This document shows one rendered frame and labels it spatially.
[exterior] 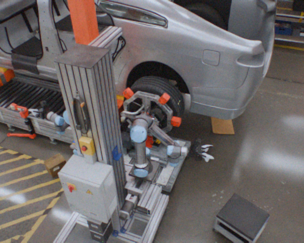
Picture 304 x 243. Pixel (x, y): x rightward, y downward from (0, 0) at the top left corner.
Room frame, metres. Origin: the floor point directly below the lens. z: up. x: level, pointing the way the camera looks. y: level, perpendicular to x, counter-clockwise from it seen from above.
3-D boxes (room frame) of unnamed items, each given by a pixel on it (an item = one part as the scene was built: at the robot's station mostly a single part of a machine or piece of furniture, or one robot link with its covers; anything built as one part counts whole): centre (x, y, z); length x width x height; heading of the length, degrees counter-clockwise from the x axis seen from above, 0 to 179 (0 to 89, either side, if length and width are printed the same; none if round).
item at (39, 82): (3.83, 1.43, 0.28); 2.47 x 0.06 x 0.22; 67
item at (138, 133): (1.61, 0.11, 1.19); 0.15 x 0.12 x 0.55; 172
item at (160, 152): (2.62, -0.01, 0.32); 0.40 x 0.30 x 0.28; 67
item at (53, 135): (3.46, 1.59, 0.14); 2.47 x 0.85 x 0.27; 67
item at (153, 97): (2.46, 0.06, 0.85); 0.54 x 0.07 x 0.54; 67
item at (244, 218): (1.56, -0.85, 0.17); 0.43 x 0.36 x 0.34; 48
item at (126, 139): (2.76, 0.30, 0.26); 0.42 x 0.18 x 0.35; 157
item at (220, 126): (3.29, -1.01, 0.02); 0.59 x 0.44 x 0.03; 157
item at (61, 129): (1.99, 0.83, 1.12); 0.11 x 0.08 x 0.11; 144
